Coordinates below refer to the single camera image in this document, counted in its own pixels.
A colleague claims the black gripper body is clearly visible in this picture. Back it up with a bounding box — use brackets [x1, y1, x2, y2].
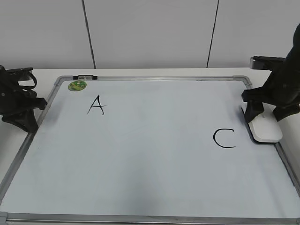
[241, 87, 300, 108]

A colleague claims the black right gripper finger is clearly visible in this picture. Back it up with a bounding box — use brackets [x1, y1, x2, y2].
[244, 100, 264, 122]

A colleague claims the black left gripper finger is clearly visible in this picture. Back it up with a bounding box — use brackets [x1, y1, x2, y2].
[273, 105, 300, 121]

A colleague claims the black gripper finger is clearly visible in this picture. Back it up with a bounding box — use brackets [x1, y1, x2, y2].
[2, 110, 38, 133]

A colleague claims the white whiteboard eraser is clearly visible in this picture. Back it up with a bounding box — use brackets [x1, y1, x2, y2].
[240, 103, 283, 144]

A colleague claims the black second robot arm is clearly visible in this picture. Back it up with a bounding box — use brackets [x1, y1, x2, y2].
[0, 66, 47, 133]

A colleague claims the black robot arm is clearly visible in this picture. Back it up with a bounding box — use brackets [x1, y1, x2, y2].
[241, 26, 300, 123]

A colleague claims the round green magnet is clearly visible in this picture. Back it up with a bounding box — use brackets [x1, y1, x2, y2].
[68, 80, 87, 91]

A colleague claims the black marker clip holder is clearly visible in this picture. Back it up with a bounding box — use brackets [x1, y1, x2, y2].
[73, 75, 98, 80]

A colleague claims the white framed whiteboard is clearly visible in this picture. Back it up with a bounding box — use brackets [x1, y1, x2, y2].
[0, 76, 300, 225]

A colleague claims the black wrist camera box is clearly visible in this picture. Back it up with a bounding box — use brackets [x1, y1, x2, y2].
[249, 56, 285, 71]

